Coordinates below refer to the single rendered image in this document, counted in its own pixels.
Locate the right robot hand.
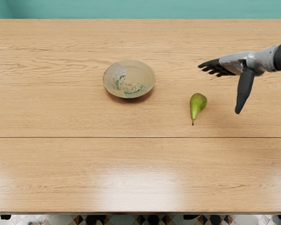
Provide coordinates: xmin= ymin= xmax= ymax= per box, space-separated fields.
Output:
xmin=198 ymin=45 xmax=279 ymax=115

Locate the beige patterned plate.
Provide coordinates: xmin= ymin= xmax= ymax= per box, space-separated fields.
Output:
xmin=103 ymin=60 xmax=156 ymax=99

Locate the green pear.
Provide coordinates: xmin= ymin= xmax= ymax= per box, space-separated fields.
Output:
xmin=190 ymin=92 xmax=208 ymax=126

